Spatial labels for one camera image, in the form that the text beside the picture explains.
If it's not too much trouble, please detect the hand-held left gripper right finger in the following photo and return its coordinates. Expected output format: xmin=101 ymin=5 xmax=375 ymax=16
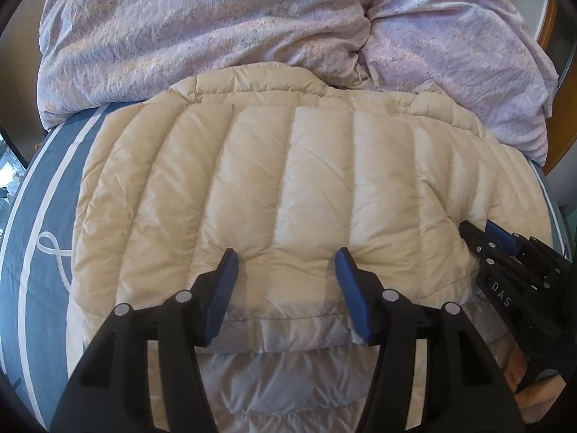
xmin=335 ymin=246 xmax=526 ymax=433

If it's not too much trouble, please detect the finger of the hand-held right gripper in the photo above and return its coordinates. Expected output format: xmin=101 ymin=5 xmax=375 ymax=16
xmin=459 ymin=219 xmax=502 ymax=277
xmin=485 ymin=220 xmax=538 ymax=259

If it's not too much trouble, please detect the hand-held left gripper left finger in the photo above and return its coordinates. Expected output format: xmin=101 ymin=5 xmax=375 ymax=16
xmin=52 ymin=248 xmax=239 ymax=433

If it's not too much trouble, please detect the cream puffer jacket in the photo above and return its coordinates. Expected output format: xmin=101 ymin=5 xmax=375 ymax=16
xmin=65 ymin=64 xmax=553 ymax=433

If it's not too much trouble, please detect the person's right hand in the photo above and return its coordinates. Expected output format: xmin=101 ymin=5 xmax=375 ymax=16
xmin=504 ymin=353 xmax=567 ymax=421

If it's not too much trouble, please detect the blue white-striped bed sheet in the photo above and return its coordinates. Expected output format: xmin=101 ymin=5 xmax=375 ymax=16
xmin=0 ymin=105 xmax=571 ymax=433

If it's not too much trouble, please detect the lilac patterned duvet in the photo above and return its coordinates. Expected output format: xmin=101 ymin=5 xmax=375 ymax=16
xmin=35 ymin=0 xmax=560 ymax=166

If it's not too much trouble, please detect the orange wooden frame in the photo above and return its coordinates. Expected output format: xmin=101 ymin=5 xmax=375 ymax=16
xmin=509 ymin=0 xmax=577 ymax=178

